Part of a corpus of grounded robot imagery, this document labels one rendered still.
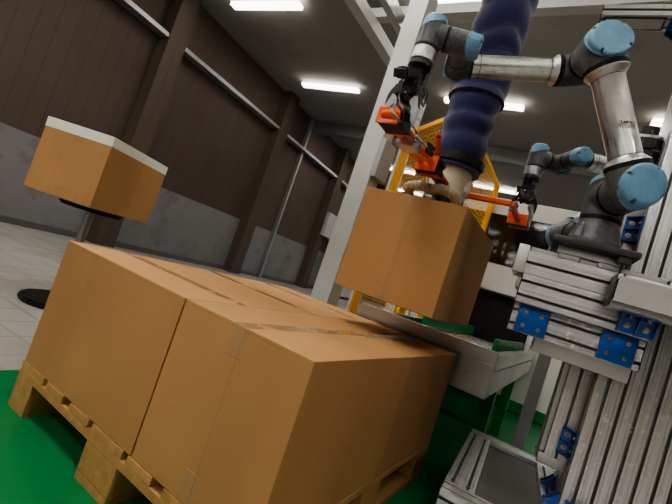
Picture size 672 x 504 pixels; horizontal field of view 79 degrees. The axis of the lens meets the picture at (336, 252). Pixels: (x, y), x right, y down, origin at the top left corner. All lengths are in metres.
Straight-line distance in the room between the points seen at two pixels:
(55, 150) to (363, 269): 1.85
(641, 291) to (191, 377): 1.13
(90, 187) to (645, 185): 2.40
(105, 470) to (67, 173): 1.76
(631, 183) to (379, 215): 0.77
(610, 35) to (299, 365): 1.21
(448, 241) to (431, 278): 0.14
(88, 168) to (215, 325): 1.75
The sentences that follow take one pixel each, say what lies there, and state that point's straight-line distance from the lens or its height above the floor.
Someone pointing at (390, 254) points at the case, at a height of 0.84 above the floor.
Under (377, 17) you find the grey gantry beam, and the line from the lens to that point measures 4.68.
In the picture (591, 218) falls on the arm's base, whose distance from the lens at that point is 1.47.
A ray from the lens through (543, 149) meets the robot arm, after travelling 2.08.
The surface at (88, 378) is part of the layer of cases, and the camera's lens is 1.35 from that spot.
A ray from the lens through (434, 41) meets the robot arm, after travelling 1.41.
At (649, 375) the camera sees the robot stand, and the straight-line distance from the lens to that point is 1.65.
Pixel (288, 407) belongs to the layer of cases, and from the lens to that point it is 0.86.
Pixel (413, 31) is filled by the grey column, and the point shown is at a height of 2.64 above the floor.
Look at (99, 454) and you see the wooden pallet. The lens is 1.29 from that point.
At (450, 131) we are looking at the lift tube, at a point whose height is 1.41.
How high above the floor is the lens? 0.72
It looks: 2 degrees up
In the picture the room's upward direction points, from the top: 19 degrees clockwise
